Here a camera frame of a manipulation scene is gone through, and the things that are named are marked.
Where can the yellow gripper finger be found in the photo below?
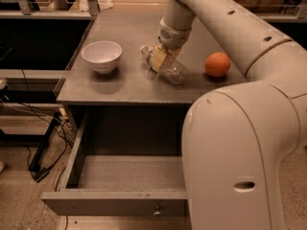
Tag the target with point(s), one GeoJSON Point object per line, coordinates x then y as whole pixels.
{"type": "Point", "coordinates": [162, 56]}

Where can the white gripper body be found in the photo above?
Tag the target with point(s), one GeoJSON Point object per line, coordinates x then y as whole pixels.
{"type": "Point", "coordinates": [173, 35]}

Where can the clear plastic water bottle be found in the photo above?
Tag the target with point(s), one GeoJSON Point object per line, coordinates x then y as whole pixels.
{"type": "Point", "coordinates": [174, 73]}

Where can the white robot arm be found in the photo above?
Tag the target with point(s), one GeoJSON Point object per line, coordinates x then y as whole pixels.
{"type": "Point", "coordinates": [235, 137]}

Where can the open grey top drawer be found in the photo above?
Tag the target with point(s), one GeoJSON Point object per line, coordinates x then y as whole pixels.
{"type": "Point", "coordinates": [120, 174]}

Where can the orange fruit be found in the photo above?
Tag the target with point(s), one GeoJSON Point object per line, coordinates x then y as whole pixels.
{"type": "Point", "coordinates": [217, 65]}

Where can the grey cabinet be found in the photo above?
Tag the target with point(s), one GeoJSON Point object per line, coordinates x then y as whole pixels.
{"type": "Point", "coordinates": [159, 106]}

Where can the white ceramic bowl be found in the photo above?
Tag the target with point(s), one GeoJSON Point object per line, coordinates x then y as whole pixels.
{"type": "Point", "coordinates": [102, 56]}

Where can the black metal stand leg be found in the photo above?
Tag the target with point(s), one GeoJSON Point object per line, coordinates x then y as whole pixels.
{"type": "Point", "coordinates": [34, 168]}

